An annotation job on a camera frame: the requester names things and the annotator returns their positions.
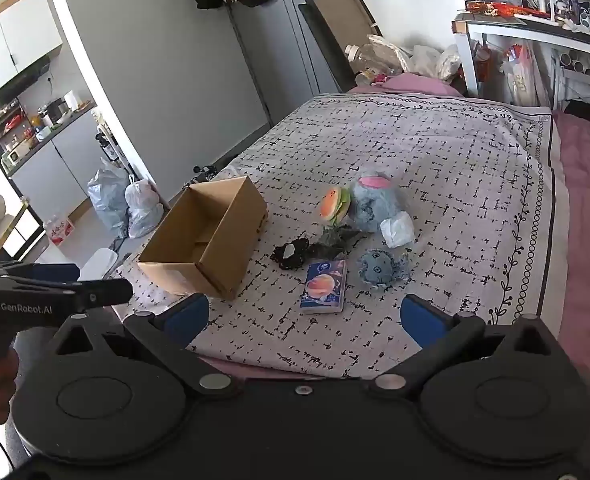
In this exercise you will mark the blue tissue pack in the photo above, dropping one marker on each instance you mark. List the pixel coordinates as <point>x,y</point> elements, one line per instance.
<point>324,287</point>

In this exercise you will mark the grey plastic bag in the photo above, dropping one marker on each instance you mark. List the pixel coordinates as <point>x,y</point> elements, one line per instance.
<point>107,200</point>

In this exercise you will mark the white wall cabinets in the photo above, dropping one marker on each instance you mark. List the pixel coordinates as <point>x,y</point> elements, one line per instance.
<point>20,25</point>

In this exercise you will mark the white desk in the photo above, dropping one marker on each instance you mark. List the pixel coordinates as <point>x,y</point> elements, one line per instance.
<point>500,27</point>

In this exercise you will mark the red and white packet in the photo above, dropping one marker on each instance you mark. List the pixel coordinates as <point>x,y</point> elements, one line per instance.
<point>60,230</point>

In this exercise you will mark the small paper cup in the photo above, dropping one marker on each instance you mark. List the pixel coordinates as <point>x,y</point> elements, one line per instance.
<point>365,78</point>

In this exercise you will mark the brown cardboard box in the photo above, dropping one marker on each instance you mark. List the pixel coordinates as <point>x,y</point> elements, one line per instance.
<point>225,255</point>

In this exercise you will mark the white stool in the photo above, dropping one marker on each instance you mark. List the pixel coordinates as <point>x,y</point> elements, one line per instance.
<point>100,261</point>

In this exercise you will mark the pile of white bags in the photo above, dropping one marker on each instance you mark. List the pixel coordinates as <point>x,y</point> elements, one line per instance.
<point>435,62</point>

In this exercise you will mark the large blue plush toy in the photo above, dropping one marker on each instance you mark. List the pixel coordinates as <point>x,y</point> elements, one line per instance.
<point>375,205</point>

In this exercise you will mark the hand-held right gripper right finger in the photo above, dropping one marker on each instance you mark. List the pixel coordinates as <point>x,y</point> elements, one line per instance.
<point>425,322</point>

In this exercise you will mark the flat cardboard board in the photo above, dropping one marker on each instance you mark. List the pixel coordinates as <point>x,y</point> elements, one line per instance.
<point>340,25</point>

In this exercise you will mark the black lace scrunchie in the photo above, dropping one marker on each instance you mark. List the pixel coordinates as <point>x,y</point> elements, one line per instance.
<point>290,256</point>

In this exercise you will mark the dark packaged cloth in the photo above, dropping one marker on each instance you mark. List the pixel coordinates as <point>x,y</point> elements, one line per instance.
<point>337,239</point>

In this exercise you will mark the rice cooker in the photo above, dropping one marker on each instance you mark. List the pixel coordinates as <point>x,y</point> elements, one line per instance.
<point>55,111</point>

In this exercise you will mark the clear plastic bottle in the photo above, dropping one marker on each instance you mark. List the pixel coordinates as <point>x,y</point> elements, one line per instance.
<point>375,57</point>

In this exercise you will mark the crumpled white plastic bag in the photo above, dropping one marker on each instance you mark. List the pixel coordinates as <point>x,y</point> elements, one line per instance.
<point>397,230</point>

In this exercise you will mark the hamburger plush toy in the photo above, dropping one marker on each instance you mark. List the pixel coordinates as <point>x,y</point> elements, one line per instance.
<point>335,204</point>

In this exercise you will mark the grey kitchen counter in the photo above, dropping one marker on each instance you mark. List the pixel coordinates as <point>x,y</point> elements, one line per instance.
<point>60,160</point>

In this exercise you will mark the black cloth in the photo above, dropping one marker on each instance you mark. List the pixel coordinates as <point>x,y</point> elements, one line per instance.
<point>585,110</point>

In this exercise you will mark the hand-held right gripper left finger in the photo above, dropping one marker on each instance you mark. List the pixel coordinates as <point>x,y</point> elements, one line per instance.
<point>190,317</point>

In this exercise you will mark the small round blue plush toy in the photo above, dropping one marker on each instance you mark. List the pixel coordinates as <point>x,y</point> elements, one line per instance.
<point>377,269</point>

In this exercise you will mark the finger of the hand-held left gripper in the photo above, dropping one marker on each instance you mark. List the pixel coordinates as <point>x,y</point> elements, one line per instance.
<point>105,291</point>

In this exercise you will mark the grey door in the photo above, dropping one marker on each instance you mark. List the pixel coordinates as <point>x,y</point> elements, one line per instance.
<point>280,50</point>

